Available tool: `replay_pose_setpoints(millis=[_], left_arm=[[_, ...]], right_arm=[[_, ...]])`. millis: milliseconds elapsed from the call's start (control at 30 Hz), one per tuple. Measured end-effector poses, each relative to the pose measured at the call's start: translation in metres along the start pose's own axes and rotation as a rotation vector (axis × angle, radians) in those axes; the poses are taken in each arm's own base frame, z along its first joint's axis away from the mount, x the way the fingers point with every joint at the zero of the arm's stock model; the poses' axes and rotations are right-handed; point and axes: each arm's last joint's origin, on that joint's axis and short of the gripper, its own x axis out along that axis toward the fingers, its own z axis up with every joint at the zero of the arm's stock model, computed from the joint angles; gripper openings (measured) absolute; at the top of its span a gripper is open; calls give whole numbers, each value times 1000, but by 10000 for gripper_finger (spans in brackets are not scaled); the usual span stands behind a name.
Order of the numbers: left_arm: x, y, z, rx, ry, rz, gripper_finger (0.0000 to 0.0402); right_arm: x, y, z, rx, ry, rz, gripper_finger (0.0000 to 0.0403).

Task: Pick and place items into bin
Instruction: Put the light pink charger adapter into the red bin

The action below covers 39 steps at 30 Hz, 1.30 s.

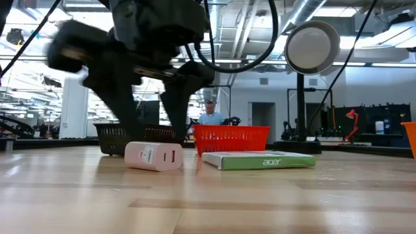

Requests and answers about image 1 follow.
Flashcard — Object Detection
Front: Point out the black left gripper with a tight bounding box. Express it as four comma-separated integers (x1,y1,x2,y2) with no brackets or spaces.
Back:
47,0,216,144

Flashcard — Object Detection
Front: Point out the orange plastic bin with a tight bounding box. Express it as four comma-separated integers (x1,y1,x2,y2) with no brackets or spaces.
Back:
400,122,416,161

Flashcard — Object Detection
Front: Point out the black plastic basket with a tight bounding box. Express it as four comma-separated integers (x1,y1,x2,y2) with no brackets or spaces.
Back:
93,122,186,156

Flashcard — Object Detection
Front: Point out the person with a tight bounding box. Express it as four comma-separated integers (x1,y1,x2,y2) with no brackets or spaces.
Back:
196,100,226,126

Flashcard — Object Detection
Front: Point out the red plastic basket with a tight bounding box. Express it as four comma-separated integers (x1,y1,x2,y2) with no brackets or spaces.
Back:
193,124,271,157

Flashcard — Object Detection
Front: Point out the white green acer box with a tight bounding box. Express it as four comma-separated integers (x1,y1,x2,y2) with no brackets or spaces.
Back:
201,150,317,171

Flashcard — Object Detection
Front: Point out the black desk lamp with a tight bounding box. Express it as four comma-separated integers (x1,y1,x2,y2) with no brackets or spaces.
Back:
272,20,341,155

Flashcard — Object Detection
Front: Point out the red background desk lamp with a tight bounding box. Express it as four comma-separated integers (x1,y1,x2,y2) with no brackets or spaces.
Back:
344,109,360,142

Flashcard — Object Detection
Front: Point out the black background shelf unit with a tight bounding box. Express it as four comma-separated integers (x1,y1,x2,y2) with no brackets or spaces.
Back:
328,103,412,148

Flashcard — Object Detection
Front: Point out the black aluminium table frame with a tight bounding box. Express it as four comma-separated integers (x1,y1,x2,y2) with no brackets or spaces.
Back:
0,136,416,159

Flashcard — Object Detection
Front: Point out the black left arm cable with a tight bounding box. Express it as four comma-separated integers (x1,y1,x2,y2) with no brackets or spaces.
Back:
183,0,280,74

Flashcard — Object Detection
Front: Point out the thin black cable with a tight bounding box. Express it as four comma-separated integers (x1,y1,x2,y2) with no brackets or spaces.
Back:
0,0,62,78
306,0,379,136

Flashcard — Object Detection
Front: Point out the black background frame stand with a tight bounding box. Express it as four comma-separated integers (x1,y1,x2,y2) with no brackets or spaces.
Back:
286,86,333,139

